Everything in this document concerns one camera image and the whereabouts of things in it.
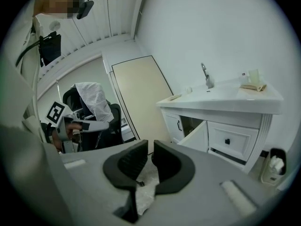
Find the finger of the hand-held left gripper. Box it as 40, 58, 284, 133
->
79, 120, 111, 133

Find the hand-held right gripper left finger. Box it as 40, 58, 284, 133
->
103, 139, 149, 224

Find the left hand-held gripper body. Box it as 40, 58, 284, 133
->
44, 101, 83, 154

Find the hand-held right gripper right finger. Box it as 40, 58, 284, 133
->
151, 140, 196, 195

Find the white cabinet door black handle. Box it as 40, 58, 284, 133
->
164, 113, 186, 144

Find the person's left forearm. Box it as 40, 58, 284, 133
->
40, 122, 63, 153

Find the beige door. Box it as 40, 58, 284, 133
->
109, 55, 175, 155

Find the white sink vanity cabinet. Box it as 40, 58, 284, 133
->
156, 78, 285, 174

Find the person's left hand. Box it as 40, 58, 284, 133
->
66, 123, 82, 143

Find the black mesh office chair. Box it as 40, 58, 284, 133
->
63, 88, 145, 187

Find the striped shirt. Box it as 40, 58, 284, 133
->
70, 81, 115, 123

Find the person's white coat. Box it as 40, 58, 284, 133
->
13, 15, 47, 142

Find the black chest pouch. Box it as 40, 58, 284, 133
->
38, 31, 63, 67

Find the white drawer black knob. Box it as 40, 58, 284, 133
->
207, 121, 260, 162

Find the round white ceiling fixture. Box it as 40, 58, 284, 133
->
49, 20, 62, 31

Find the white trash bin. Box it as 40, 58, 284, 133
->
259, 147, 287, 186

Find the chrome faucet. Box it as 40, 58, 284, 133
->
200, 63, 215, 89

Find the crumpled white tissue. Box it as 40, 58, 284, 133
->
270, 155, 285, 175

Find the beige folded cloth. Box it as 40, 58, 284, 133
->
239, 83, 268, 93

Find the small white bottle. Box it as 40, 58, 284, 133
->
239, 72, 250, 85

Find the translucent cup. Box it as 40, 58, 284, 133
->
248, 68, 261, 85

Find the black cable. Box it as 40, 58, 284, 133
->
15, 40, 43, 66

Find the black head-worn camera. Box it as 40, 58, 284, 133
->
75, 0, 95, 20

